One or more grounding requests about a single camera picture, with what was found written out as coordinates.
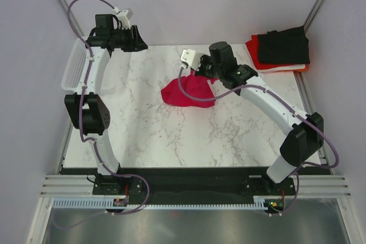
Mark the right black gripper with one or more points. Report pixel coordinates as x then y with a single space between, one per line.
203 59

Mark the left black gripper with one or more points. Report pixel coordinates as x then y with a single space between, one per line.
135 45

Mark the crimson red t shirt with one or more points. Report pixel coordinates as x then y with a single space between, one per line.
196 86

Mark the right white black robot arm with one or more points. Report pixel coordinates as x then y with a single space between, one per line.
303 131

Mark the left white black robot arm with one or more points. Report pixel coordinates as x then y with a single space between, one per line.
87 111

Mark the white plastic laundry basket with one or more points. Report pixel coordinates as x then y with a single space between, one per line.
75 65

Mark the folded black t shirt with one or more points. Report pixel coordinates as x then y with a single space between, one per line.
289 46

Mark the folded white t shirt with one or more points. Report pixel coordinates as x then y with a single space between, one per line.
283 68

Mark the folded orange t shirt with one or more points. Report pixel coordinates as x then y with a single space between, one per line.
304 68

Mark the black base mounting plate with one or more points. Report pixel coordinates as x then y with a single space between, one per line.
204 185

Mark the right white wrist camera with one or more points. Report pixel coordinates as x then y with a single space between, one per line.
191 59

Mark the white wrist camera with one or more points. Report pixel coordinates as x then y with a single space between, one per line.
123 17
191 59

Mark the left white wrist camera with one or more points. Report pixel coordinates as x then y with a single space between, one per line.
123 17

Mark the aluminium front frame rail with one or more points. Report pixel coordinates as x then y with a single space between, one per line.
310 186

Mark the white slotted cable duct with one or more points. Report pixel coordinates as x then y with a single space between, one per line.
120 202

